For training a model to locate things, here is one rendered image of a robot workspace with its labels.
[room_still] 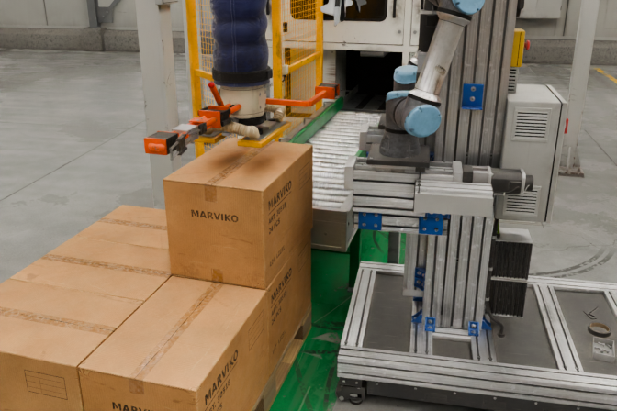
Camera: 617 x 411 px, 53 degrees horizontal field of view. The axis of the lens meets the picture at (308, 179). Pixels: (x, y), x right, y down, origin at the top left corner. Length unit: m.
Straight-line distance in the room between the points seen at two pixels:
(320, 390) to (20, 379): 1.18
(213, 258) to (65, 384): 0.67
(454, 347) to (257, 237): 0.97
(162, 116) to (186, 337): 2.04
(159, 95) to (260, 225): 1.81
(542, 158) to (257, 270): 1.13
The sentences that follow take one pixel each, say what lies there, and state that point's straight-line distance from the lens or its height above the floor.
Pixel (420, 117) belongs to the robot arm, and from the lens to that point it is 2.07.
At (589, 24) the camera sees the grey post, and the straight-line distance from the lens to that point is 5.46.
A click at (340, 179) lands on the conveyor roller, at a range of 3.45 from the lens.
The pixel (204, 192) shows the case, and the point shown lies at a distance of 2.27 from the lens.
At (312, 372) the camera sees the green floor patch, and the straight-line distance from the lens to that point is 2.83.
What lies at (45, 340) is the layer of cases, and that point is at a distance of 2.23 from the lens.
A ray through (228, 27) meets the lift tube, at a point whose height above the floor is 1.48.
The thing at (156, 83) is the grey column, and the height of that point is 1.00.
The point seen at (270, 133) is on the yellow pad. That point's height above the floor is 1.08.
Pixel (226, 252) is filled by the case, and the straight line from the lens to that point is 2.33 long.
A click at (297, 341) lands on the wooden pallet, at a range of 2.97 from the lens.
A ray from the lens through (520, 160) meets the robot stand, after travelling 2.41.
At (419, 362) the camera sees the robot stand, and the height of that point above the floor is 0.23.
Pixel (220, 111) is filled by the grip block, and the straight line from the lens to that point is 2.22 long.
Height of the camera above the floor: 1.71
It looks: 20 degrees down
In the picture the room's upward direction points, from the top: straight up
